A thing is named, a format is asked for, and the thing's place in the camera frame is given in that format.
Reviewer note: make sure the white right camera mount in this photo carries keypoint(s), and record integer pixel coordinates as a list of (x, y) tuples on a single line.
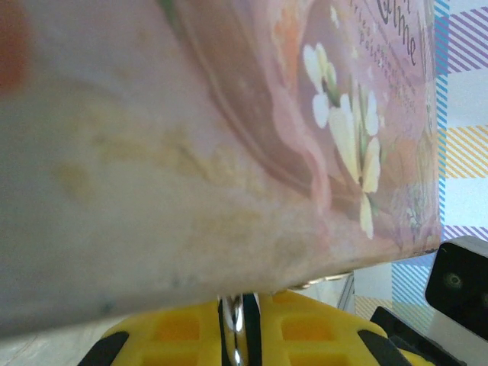
[(465, 343)]

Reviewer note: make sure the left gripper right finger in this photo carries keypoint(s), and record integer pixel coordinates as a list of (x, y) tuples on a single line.
[(312, 335)]

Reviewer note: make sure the pink decorated tin box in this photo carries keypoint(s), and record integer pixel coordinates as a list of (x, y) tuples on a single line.
[(190, 133)]

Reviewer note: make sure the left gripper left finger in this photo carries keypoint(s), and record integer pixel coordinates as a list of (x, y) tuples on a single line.
[(171, 335)]

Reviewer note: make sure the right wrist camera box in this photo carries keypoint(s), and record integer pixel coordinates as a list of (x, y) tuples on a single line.
[(457, 282)]

